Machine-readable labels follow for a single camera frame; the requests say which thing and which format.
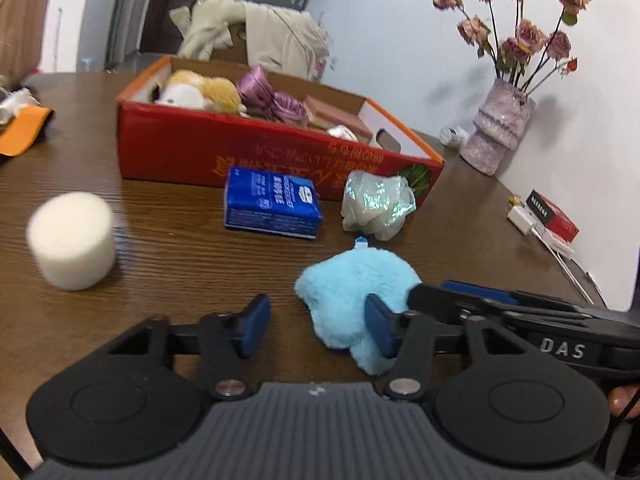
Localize white and red box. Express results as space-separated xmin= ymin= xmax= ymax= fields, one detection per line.
xmin=542 ymin=230 xmax=576 ymax=257

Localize wooden chair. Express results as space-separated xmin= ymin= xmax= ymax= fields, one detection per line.
xmin=215 ymin=25 xmax=249 ymax=64

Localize white cable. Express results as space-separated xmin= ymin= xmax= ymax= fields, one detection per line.
xmin=532 ymin=227 xmax=608 ymax=306

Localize lilac textured vase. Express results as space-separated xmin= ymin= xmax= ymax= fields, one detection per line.
xmin=460 ymin=79 xmax=536 ymax=176

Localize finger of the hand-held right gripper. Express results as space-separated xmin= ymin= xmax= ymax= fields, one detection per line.
xmin=442 ymin=281 xmax=518 ymax=305
xmin=407 ymin=285 xmax=506 ymax=323

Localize white cylinder sponge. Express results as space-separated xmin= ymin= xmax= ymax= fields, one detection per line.
xmin=26 ymin=191 xmax=117 ymax=291

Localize clear plastic bags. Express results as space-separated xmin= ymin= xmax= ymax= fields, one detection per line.
xmin=0 ymin=87 xmax=38 ymax=126

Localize iridescent crumpled wrapper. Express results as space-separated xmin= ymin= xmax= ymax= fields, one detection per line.
xmin=341 ymin=170 xmax=417 ymax=241

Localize white charger plug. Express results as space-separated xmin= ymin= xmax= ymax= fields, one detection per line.
xmin=506 ymin=197 xmax=543 ymax=235

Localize orange cloth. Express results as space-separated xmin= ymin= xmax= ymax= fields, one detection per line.
xmin=0 ymin=105 xmax=55 ymax=157

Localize light blue fluffy plush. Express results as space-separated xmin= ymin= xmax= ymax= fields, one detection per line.
xmin=294 ymin=237 xmax=423 ymax=376

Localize beige jacket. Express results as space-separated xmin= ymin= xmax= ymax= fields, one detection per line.
xmin=170 ymin=0 xmax=331 ymax=81

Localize dark brown door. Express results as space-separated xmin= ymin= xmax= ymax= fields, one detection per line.
xmin=140 ymin=0 xmax=241 ymax=53

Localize yellow and white plush toy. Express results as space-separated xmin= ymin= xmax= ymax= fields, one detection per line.
xmin=154 ymin=70 xmax=248 ymax=116

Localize pink hard-shell suitcase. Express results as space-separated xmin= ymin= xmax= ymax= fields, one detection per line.
xmin=0 ymin=0 xmax=55 ymax=86

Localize red cardboard box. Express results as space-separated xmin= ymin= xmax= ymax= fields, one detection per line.
xmin=116 ymin=55 xmax=445 ymax=211

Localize small white object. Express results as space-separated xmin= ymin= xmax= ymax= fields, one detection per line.
xmin=440 ymin=126 xmax=471 ymax=148

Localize red and black box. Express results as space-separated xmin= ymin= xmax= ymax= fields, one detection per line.
xmin=525 ymin=189 xmax=580 ymax=241

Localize person's right hand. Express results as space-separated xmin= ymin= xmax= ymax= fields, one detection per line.
xmin=610 ymin=385 xmax=640 ymax=417

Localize dried pink roses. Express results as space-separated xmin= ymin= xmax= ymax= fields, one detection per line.
xmin=432 ymin=0 xmax=596 ymax=96

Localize blue tissue pack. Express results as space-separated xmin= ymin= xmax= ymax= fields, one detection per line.
xmin=223 ymin=166 xmax=323 ymax=240

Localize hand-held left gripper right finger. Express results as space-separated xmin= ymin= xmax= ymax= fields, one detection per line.
xmin=365 ymin=294 xmax=543 ymax=402

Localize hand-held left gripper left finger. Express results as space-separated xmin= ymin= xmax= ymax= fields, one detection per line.
xmin=106 ymin=293 xmax=272 ymax=401

